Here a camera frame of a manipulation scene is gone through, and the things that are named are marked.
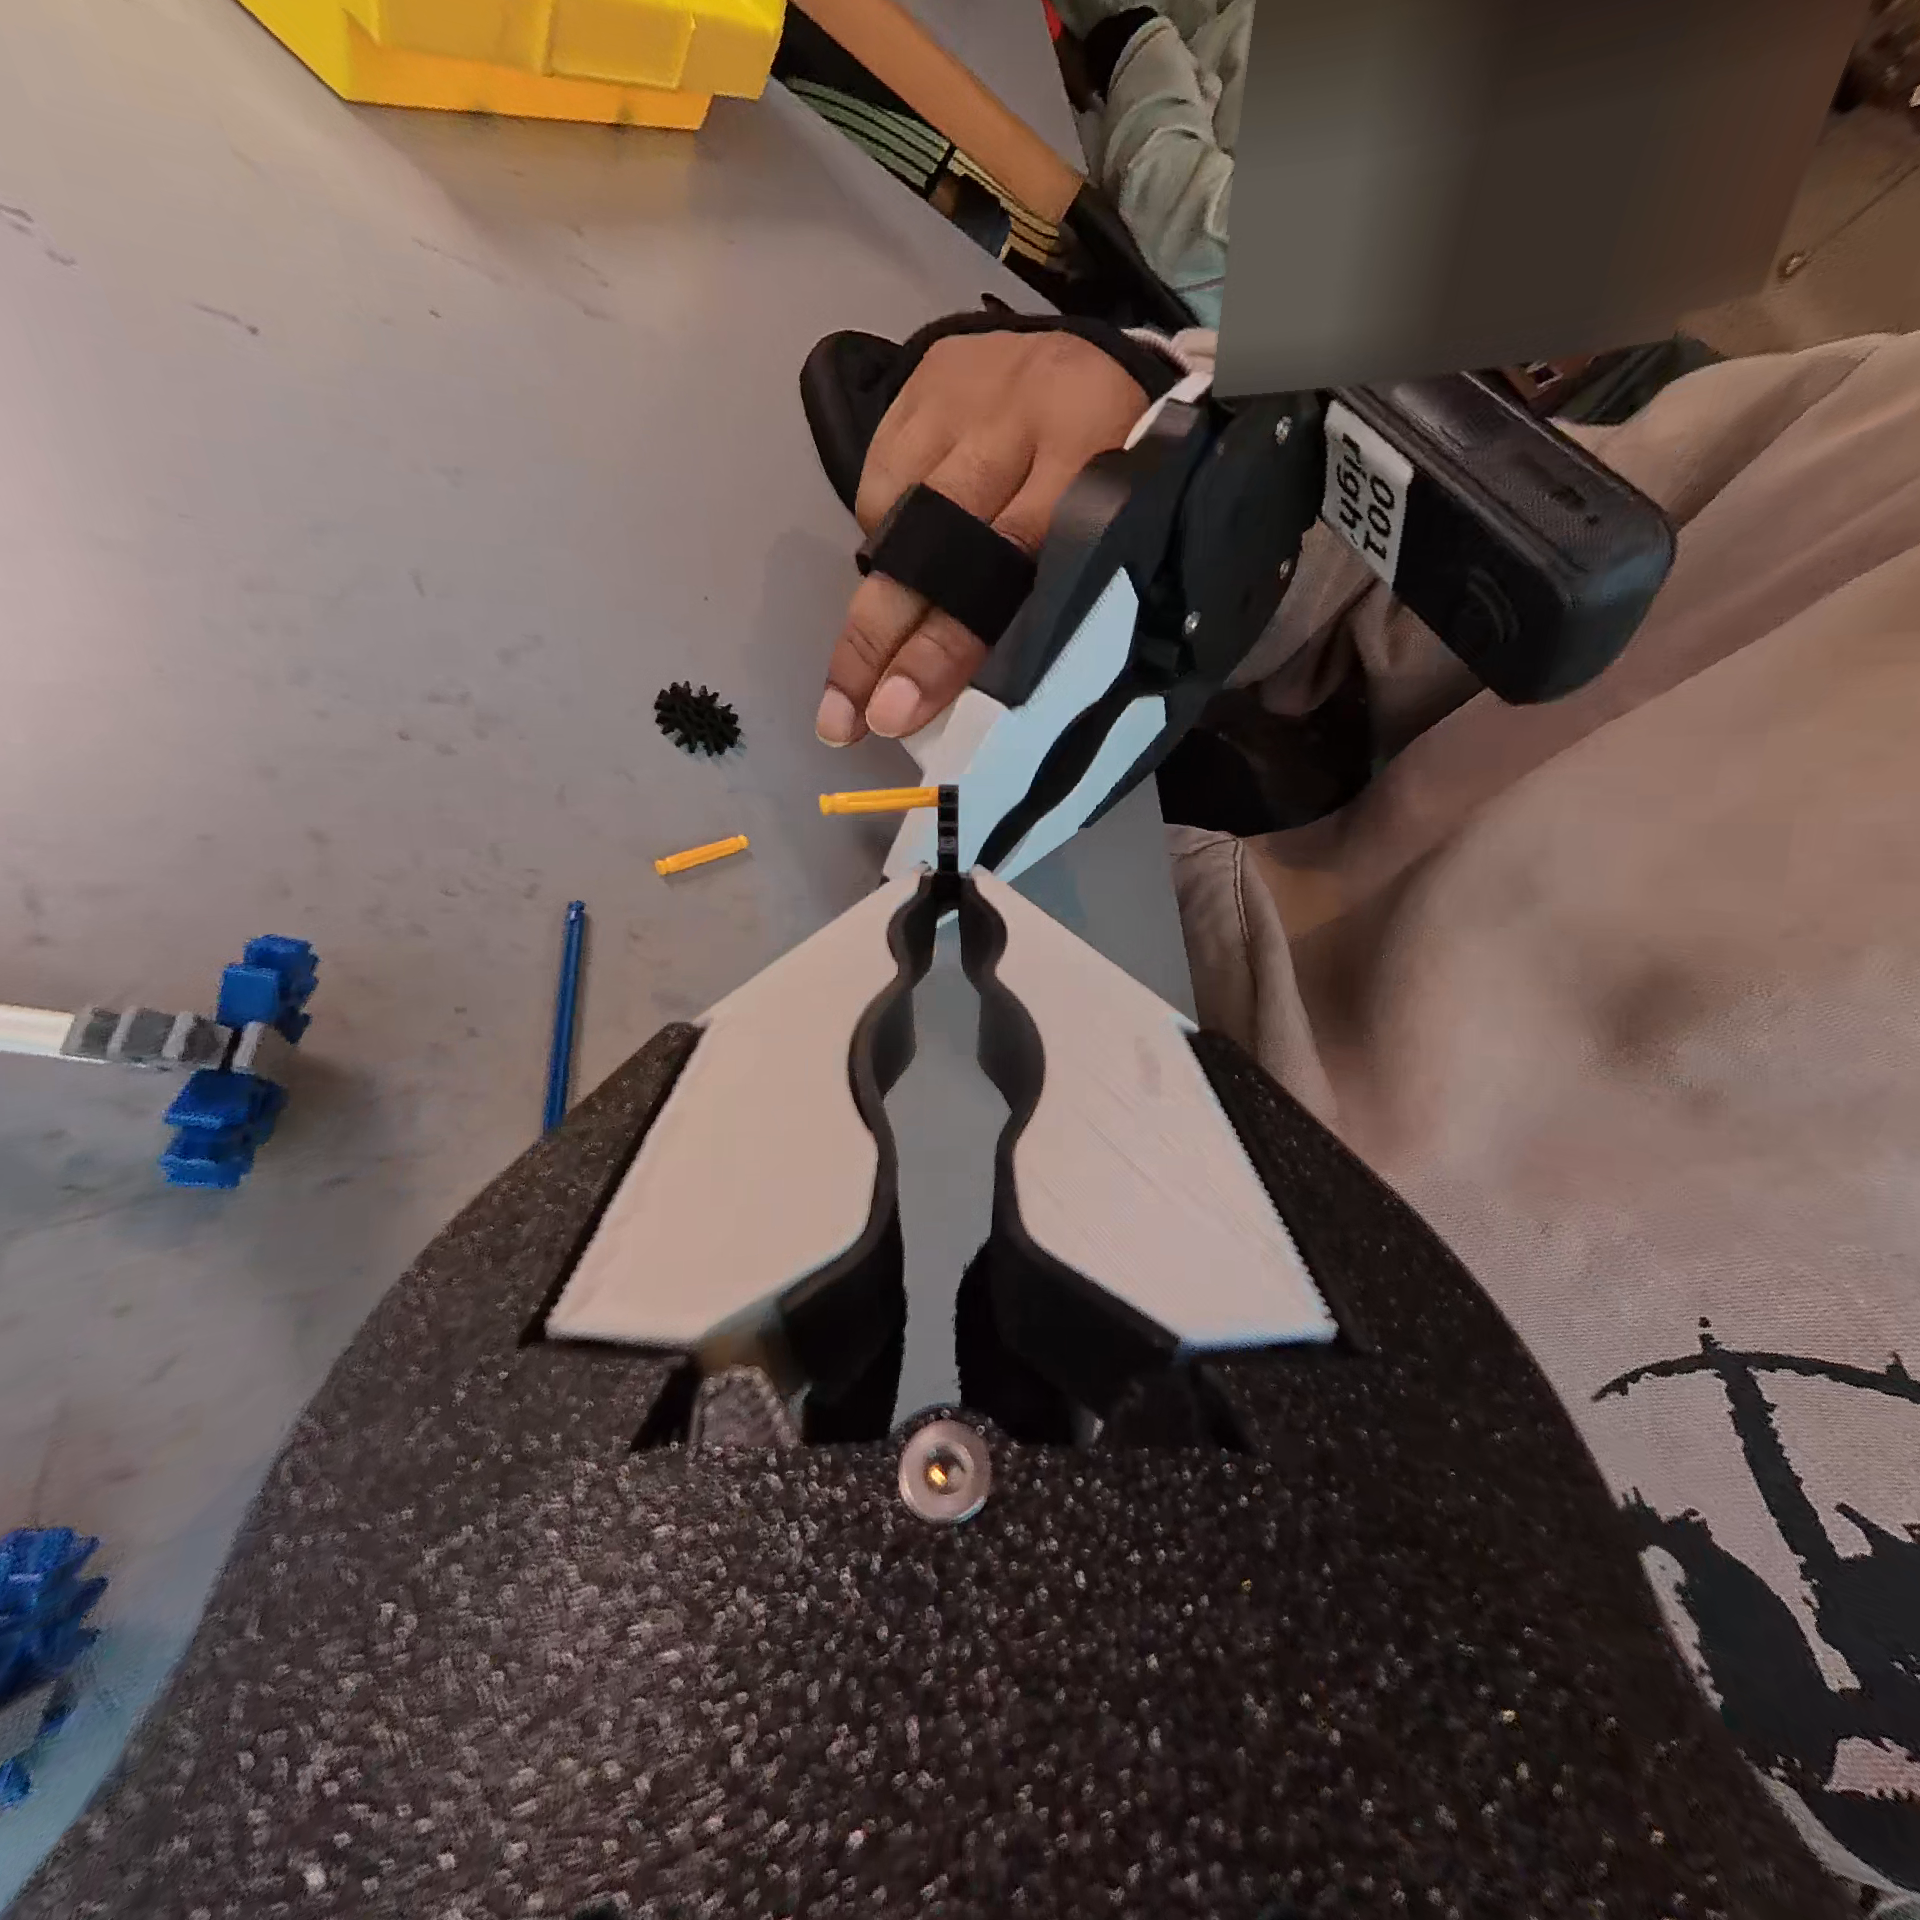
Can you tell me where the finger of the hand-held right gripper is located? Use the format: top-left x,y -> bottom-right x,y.
883,574 -> 1144,884
979,692 -> 1190,884

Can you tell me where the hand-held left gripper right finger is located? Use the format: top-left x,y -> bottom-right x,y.
958,870 -> 1339,1398

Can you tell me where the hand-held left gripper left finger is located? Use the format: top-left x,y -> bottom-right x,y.
542,866 -> 943,1411

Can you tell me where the yellow plastic bin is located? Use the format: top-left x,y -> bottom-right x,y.
238,0 -> 790,132

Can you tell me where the person's right forearm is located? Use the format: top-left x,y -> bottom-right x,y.
1122,321 -> 1920,722

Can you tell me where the grey desk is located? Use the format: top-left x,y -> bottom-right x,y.
0,0 -> 1201,1861

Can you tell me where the person's right hand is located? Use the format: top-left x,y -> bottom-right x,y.
819,326 -> 1157,750

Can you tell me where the long blue toy rod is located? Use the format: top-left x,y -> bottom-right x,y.
542,900 -> 586,1140

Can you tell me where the person's beige shirt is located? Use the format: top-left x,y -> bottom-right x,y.
1170,570 -> 1920,1909

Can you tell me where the colourful toy rod model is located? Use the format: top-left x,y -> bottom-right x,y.
0,928 -> 320,1811

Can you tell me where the grey table with wooden edge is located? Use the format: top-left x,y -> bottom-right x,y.
781,0 -> 1090,204

